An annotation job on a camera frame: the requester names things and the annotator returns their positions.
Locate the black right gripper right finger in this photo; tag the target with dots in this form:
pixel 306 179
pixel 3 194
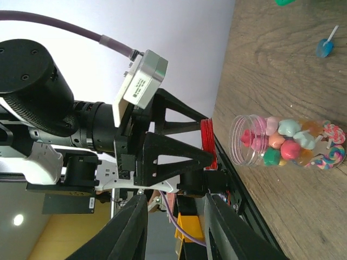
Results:
pixel 228 237

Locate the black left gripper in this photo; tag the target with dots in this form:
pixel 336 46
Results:
pixel 155 158

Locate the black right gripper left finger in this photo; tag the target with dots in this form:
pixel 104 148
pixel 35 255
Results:
pixel 123 237

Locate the red round lid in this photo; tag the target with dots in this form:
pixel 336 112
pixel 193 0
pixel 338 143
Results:
pixel 208 141

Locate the clear plastic jar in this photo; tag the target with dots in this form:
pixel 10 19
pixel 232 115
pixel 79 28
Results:
pixel 280 141

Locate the green bin with star candies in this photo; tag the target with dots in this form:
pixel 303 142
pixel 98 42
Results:
pixel 283 2

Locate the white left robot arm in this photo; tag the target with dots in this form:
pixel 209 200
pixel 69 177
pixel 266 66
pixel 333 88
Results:
pixel 66 147

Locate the blue lollipop on table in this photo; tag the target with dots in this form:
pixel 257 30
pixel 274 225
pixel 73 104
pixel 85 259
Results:
pixel 325 46

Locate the black front mounting rail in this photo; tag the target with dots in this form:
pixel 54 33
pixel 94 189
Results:
pixel 243 204

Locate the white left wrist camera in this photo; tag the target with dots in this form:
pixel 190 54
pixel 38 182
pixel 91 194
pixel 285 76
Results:
pixel 145 75

